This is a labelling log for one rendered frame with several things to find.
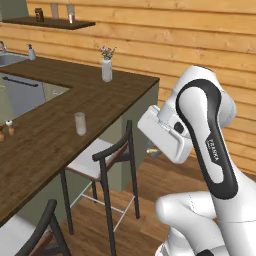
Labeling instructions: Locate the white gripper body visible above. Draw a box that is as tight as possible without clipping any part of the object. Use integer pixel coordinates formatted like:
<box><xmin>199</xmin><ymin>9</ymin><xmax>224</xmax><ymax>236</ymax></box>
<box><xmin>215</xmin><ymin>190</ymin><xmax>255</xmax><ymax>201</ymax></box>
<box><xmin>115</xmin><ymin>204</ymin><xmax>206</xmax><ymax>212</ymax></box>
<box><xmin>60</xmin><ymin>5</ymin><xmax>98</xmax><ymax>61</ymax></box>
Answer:
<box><xmin>137</xmin><ymin>105</ymin><xmax>193</xmax><ymax>165</ymax></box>

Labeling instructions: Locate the green island counter base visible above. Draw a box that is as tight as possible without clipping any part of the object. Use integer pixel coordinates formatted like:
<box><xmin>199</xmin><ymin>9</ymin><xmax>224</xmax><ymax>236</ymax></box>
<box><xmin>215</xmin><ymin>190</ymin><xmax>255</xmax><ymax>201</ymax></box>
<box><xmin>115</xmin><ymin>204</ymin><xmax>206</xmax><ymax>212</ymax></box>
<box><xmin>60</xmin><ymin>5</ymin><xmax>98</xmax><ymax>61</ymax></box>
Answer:
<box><xmin>16</xmin><ymin>80</ymin><xmax>161</xmax><ymax>228</ymax></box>

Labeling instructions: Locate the clear glass cup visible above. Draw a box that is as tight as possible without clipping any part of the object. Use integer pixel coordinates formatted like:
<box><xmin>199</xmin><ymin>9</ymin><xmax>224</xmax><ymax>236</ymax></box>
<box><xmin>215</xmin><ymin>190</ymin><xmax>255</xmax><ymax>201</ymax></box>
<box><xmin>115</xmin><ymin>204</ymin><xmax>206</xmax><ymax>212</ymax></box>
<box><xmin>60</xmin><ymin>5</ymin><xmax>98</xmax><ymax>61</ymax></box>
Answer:
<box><xmin>74</xmin><ymin>111</ymin><xmax>88</xmax><ymax>137</ymax></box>

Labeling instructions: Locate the empty clear glass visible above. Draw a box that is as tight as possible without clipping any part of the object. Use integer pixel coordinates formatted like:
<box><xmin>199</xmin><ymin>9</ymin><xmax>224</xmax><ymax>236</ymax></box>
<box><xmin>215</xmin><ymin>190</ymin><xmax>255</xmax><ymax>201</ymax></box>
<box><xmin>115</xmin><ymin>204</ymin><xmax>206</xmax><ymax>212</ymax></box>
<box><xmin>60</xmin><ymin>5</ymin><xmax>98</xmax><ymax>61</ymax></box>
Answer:
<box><xmin>49</xmin><ymin>2</ymin><xmax>60</xmax><ymax>20</ymax></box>

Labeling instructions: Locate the black stool with white seat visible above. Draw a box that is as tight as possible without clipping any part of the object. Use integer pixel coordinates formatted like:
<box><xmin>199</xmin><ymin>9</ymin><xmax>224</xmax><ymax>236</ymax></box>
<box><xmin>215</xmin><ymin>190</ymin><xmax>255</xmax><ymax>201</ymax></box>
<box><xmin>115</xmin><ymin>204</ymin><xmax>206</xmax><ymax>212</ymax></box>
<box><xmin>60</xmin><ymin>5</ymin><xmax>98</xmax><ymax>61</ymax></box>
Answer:
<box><xmin>0</xmin><ymin>198</ymin><xmax>73</xmax><ymax>256</ymax></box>
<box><xmin>59</xmin><ymin>119</ymin><xmax>141</xmax><ymax>256</ymax></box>

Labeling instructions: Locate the white vase with purple flowers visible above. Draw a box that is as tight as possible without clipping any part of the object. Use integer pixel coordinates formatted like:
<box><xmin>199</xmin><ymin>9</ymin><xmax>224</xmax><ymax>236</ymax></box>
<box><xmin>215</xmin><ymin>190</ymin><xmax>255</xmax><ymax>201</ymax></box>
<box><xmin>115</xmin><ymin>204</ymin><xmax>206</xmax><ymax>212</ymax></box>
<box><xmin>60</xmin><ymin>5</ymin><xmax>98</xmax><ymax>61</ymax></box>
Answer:
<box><xmin>99</xmin><ymin>45</ymin><xmax>117</xmax><ymax>83</ymax></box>

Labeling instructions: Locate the green cupboard door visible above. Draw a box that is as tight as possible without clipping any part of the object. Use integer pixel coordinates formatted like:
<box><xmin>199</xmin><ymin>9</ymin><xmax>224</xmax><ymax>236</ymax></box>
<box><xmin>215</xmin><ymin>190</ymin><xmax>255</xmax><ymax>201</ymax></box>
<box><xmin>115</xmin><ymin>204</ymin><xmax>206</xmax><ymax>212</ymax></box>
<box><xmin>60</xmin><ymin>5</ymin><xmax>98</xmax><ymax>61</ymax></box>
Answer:
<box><xmin>42</xmin><ymin>82</ymin><xmax>71</xmax><ymax>103</ymax></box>

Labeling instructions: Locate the grey dishwasher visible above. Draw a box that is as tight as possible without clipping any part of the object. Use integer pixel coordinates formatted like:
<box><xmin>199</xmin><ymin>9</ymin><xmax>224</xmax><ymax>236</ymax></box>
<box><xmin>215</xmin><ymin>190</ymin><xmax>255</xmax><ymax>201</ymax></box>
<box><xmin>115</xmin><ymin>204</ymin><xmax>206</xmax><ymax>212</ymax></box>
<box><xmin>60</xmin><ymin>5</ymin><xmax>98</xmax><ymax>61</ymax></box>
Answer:
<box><xmin>0</xmin><ymin>72</ymin><xmax>46</xmax><ymax>118</ymax></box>

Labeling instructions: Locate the wooden shaker with white top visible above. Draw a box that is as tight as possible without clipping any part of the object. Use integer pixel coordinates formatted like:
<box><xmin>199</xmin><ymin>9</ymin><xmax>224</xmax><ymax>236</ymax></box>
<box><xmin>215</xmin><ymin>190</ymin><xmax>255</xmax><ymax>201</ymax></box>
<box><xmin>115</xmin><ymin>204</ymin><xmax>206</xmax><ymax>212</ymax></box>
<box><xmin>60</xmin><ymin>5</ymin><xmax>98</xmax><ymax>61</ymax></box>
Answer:
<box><xmin>4</xmin><ymin>119</ymin><xmax>16</xmax><ymax>137</ymax></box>

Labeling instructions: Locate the clear glass with white base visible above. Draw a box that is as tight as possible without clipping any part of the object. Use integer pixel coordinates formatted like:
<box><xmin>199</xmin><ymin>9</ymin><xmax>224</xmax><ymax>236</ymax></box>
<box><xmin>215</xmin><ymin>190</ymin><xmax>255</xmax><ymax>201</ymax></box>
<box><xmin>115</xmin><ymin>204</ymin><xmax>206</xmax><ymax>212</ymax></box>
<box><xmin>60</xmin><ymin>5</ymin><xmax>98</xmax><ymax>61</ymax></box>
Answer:
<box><xmin>66</xmin><ymin>3</ymin><xmax>77</xmax><ymax>25</ymax></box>

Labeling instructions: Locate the white soap dispenser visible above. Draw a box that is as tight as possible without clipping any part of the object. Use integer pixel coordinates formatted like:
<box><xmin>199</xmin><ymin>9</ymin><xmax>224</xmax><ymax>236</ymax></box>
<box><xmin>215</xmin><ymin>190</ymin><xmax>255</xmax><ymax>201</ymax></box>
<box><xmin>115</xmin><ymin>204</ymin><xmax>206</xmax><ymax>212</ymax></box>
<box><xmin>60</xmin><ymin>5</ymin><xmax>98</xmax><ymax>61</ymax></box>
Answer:
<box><xmin>27</xmin><ymin>43</ymin><xmax>37</xmax><ymax>62</ymax></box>

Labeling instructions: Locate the steel sink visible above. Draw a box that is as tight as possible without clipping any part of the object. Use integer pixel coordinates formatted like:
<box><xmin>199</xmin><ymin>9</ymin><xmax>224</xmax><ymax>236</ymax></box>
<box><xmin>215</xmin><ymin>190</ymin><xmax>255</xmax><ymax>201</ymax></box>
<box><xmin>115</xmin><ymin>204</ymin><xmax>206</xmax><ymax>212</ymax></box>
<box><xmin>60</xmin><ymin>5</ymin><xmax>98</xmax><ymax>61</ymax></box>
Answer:
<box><xmin>0</xmin><ymin>53</ymin><xmax>30</xmax><ymax>68</ymax></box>

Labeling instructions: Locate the dark brown jar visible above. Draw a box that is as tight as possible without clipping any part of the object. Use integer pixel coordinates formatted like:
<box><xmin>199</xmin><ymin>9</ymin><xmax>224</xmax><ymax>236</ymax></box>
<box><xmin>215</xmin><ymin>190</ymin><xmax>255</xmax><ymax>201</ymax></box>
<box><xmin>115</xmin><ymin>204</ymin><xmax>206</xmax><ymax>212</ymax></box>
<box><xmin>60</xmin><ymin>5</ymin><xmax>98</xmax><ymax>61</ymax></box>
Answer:
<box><xmin>34</xmin><ymin>7</ymin><xmax>45</xmax><ymax>24</ymax></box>

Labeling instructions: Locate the black dishwasher handle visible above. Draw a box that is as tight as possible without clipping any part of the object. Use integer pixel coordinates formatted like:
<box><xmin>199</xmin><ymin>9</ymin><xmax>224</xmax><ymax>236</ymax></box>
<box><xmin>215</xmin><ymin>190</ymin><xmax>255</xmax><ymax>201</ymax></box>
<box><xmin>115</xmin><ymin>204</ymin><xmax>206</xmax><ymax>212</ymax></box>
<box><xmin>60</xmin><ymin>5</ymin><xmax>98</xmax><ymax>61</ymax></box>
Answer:
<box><xmin>2</xmin><ymin>76</ymin><xmax>40</xmax><ymax>88</ymax></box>

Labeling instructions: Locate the dark wooden wall shelf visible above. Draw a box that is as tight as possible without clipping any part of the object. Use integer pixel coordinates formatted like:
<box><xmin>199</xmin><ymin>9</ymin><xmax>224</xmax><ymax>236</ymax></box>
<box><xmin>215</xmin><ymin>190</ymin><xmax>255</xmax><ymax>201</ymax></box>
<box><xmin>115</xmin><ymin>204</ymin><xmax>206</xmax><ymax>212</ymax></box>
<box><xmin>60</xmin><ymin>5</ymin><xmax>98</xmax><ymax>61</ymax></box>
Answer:
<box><xmin>2</xmin><ymin>16</ymin><xmax>97</xmax><ymax>31</ymax></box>

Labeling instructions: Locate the green wall cupboard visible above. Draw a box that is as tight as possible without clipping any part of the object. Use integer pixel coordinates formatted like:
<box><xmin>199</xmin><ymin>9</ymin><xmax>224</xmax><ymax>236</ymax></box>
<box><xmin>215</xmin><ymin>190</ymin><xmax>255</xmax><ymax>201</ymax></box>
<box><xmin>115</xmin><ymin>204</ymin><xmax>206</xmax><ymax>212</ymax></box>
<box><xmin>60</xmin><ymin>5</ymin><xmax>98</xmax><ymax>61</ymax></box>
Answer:
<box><xmin>0</xmin><ymin>0</ymin><xmax>30</xmax><ymax>22</ymax></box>

